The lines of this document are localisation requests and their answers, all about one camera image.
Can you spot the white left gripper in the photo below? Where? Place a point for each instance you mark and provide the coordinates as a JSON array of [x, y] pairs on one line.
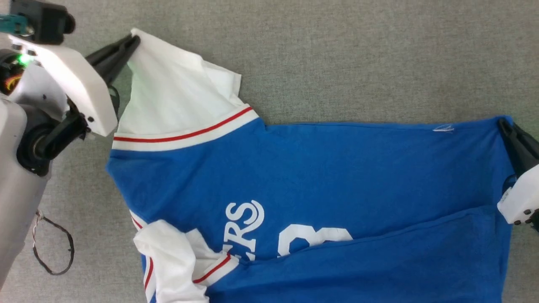
[[76, 84]]

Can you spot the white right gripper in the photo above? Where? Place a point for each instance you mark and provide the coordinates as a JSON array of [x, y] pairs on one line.
[[522, 198]]

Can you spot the blue and white jersey shirt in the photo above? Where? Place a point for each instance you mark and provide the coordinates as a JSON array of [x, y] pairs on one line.
[[337, 168]]

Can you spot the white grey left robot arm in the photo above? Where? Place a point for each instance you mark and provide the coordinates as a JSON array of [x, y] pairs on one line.
[[21, 189]]

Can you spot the grey fabric sofa seat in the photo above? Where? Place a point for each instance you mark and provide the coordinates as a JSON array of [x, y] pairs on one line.
[[337, 63]]

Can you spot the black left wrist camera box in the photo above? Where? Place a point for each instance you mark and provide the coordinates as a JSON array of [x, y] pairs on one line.
[[44, 21]]

